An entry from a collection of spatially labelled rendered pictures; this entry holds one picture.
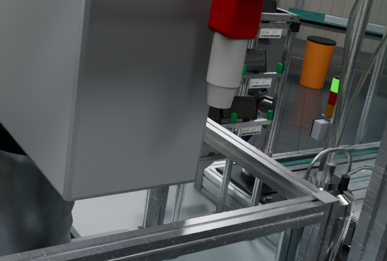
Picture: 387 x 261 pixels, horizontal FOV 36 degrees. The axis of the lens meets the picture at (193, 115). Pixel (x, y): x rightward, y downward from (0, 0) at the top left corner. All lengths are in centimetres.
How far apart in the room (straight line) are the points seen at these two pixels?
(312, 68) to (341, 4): 333
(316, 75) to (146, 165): 690
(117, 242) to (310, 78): 701
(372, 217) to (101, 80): 44
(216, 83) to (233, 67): 3
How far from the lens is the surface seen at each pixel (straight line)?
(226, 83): 71
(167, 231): 74
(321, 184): 125
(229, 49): 70
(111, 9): 68
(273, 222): 83
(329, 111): 229
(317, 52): 756
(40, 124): 80
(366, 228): 90
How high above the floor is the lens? 192
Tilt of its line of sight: 19 degrees down
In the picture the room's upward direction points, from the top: 10 degrees clockwise
